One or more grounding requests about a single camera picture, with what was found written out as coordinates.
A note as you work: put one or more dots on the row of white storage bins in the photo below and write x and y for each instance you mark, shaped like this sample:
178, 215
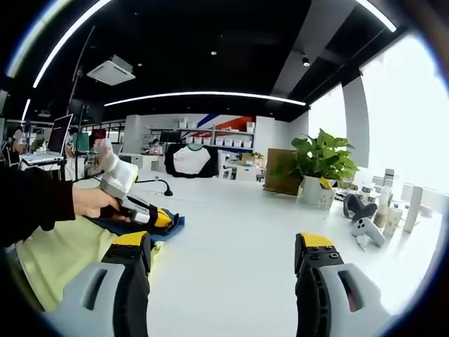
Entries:
231, 141

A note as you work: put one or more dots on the silver flask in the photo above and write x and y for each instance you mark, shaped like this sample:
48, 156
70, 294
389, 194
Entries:
389, 177

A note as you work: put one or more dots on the clear bottle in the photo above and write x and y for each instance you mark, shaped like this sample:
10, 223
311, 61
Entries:
381, 207

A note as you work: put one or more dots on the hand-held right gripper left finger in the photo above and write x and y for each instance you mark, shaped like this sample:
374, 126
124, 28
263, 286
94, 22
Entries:
101, 309

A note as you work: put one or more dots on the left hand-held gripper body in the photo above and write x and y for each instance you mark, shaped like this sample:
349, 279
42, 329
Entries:
119, 179

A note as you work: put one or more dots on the curved ceiling light strip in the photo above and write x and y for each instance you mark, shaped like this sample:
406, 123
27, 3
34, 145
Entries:
52, 56

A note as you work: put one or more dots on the black stand pole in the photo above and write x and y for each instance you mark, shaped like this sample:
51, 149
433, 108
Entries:
78, 66

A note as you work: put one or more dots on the white storage shelf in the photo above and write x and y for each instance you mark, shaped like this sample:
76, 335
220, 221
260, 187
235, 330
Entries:
210, 135

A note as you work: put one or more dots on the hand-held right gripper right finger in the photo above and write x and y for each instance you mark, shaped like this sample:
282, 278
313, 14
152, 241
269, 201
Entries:
329, 305

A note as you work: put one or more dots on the black hanging screen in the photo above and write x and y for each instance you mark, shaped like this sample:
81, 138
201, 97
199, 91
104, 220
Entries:
89, 109

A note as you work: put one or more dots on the black and white shirt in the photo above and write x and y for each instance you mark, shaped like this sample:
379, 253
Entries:
191, 159

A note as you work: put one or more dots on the yellow-green garment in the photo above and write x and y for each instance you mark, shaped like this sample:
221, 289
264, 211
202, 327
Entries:
52, 252

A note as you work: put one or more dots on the green potted plant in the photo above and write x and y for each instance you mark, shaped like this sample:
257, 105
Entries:
315, 193

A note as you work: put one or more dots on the ceiling spotlight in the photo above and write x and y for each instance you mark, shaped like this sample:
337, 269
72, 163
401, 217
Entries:
306, 60

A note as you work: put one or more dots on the white handheld controller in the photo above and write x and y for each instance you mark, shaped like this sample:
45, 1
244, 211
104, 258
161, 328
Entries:
366, 231

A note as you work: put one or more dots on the brown board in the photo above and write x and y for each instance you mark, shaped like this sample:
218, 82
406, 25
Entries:
280, 172

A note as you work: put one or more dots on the beige cup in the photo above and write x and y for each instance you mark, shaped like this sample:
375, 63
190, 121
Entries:
393, 223

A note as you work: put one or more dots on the ceiling air conditioner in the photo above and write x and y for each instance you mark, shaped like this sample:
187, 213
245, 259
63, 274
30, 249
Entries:
110, 73

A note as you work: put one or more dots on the straight ceiling light strip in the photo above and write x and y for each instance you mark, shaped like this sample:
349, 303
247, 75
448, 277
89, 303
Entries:
203, 94

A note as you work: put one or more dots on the white laptop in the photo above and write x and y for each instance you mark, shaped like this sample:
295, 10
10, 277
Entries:
59, 135

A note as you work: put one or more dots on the blue garment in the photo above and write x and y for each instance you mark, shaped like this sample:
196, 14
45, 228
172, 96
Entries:
165, 236

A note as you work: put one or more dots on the white cabinet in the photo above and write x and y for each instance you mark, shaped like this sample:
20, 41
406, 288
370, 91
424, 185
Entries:
144, 163

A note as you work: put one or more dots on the person's left hand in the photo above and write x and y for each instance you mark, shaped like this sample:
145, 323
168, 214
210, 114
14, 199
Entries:
91, 203

